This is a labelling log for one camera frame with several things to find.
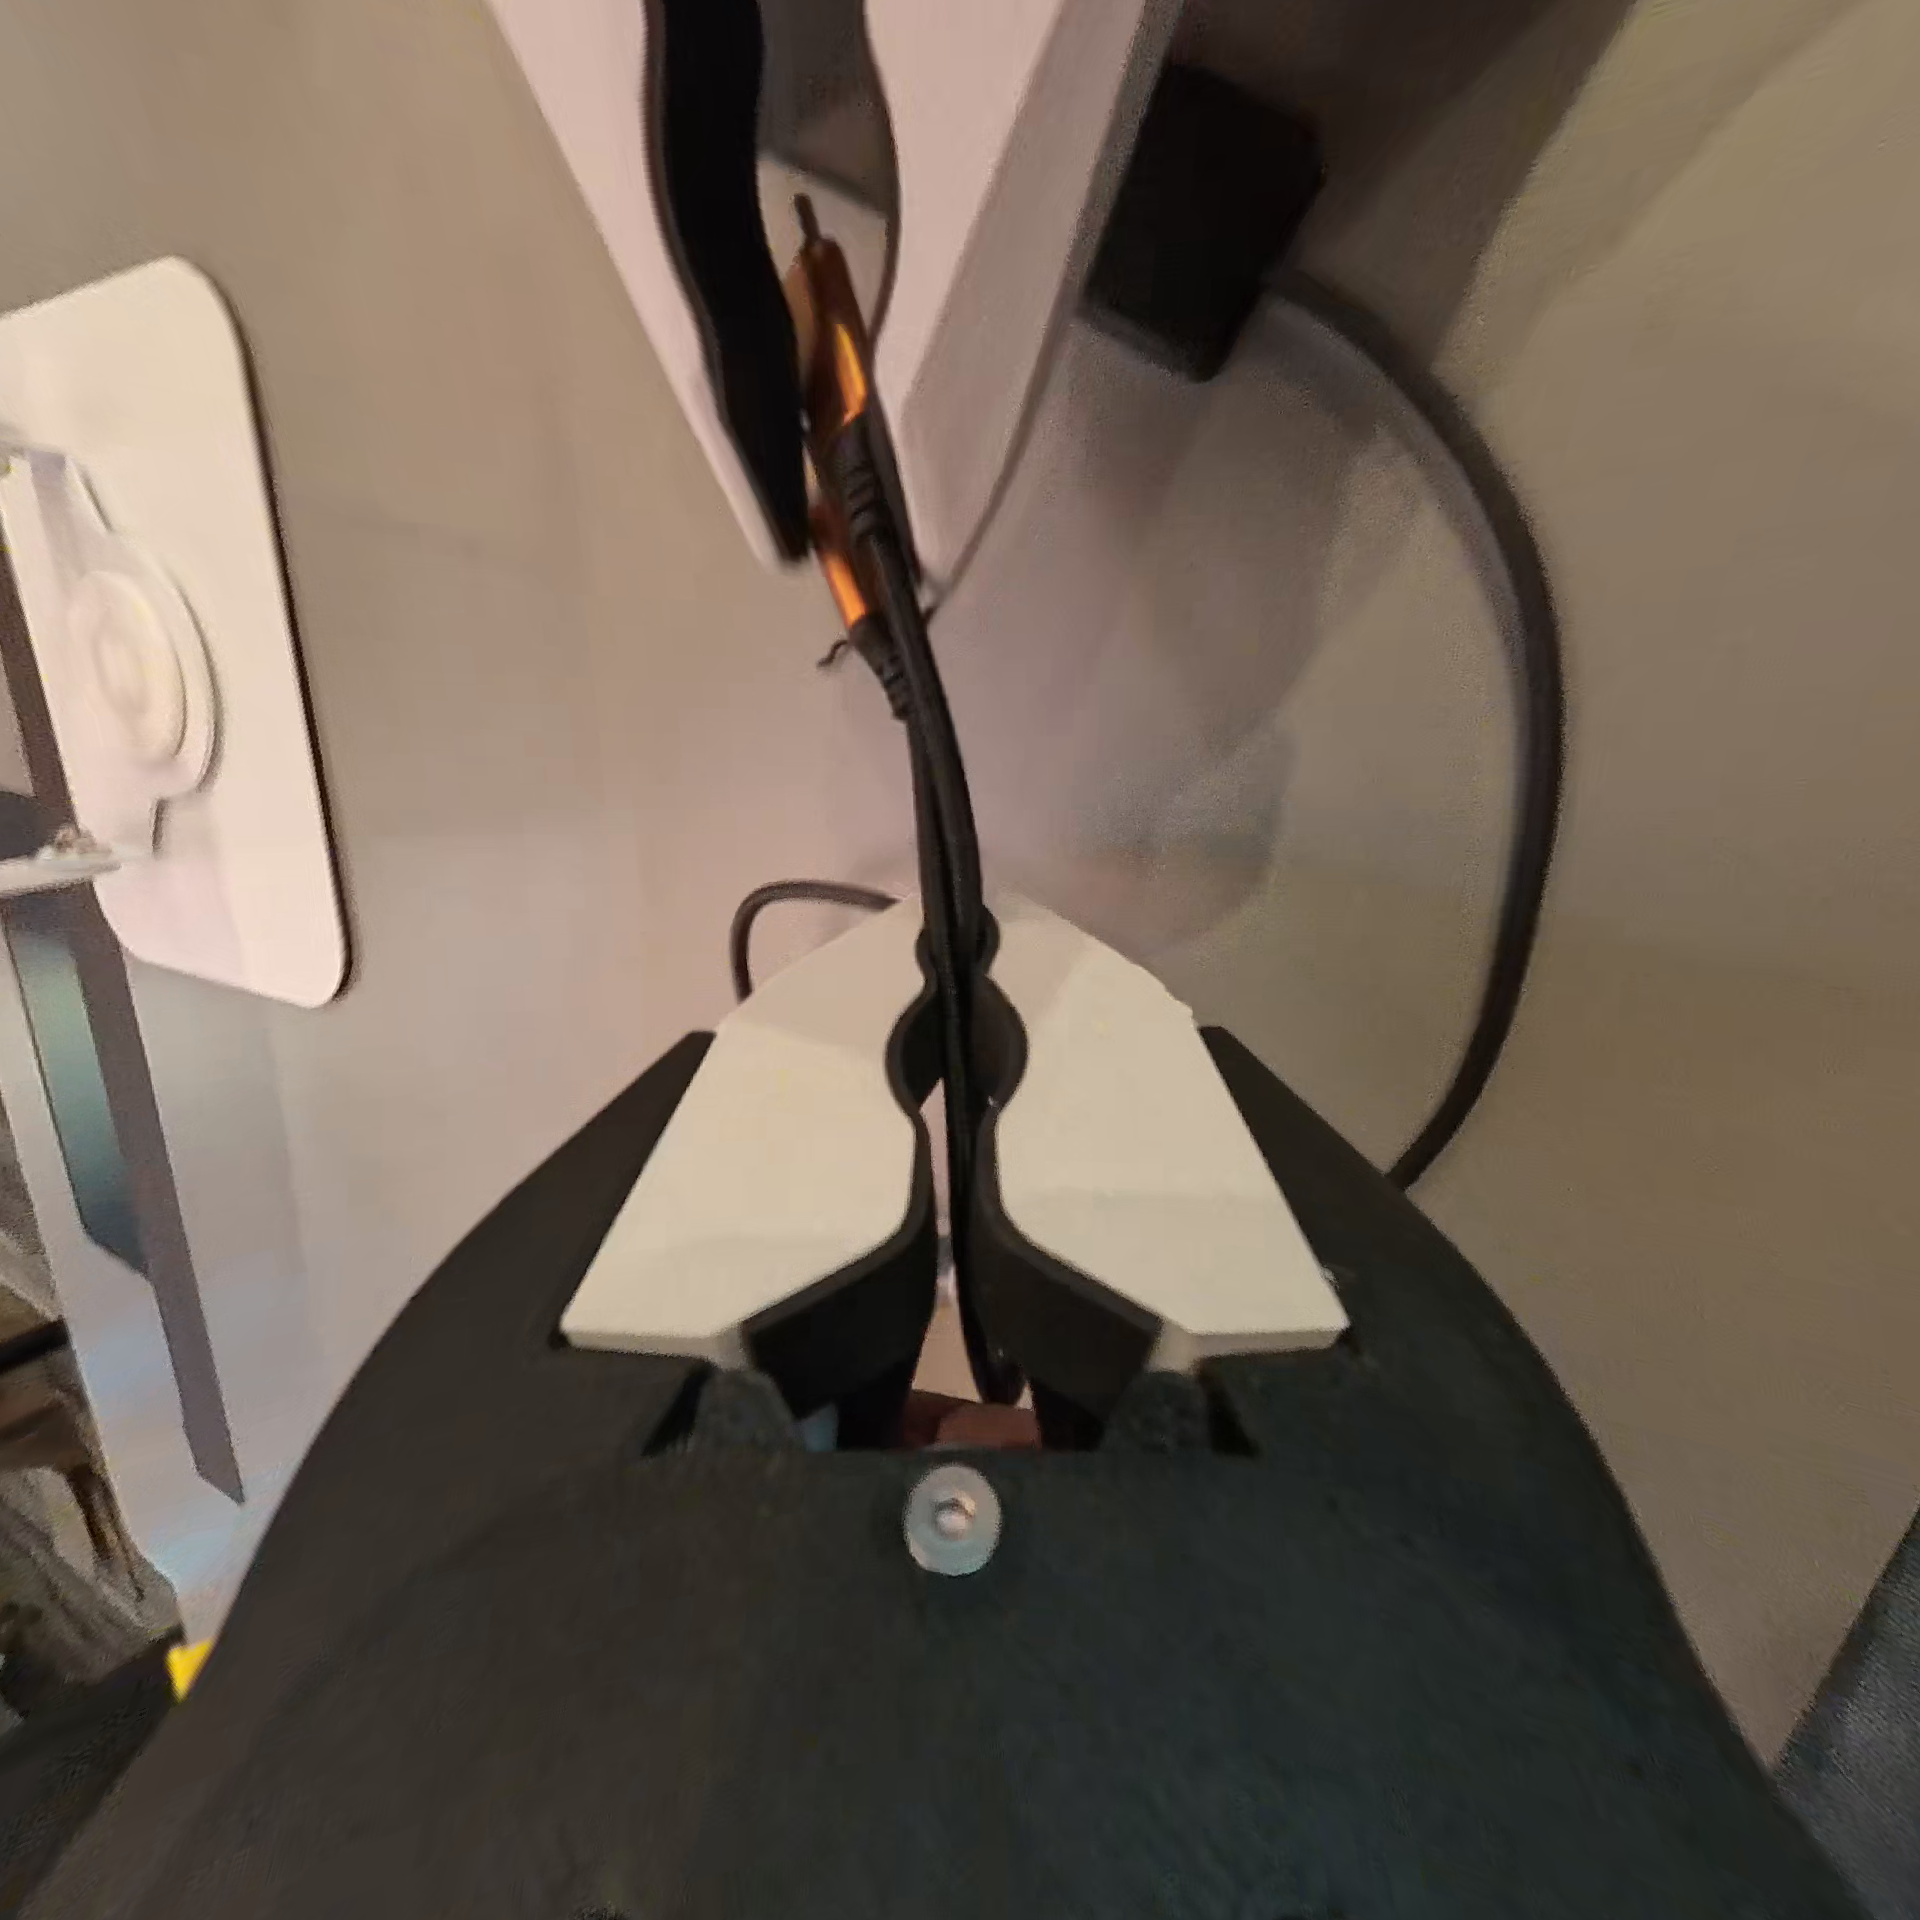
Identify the white desk stand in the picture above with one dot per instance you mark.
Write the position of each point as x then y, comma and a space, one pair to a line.
228, 527

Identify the black usb hub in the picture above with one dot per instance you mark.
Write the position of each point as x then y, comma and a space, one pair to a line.
1201, 225

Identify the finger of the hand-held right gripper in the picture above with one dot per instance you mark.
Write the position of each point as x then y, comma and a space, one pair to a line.
601, 92
1021, 180

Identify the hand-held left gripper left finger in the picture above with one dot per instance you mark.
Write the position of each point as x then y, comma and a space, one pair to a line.
752, 1201

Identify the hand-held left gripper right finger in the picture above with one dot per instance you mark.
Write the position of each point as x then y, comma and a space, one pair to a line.
1171, 1201

